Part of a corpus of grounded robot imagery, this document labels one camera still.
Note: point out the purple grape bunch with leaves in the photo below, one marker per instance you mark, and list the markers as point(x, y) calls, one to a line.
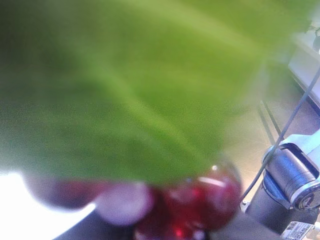
point(129, 89)

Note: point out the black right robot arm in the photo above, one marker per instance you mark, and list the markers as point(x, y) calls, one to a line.
point(290, 188)

